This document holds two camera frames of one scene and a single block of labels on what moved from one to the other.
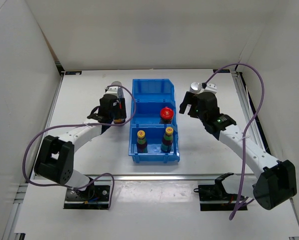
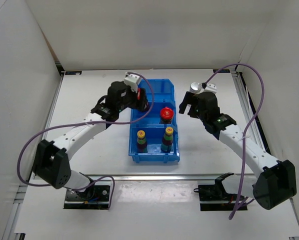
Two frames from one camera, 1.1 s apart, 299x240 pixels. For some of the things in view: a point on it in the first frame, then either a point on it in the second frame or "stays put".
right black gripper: x=190 y=98 stays put
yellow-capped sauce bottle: x=141 y=143 stays put
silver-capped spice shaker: x=195 y=87 stays put
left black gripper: x=121 y=111 → x=134 y=105
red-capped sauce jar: x=119 y=120 → x=141 y=101
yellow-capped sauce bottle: x=167 y=141 stays put
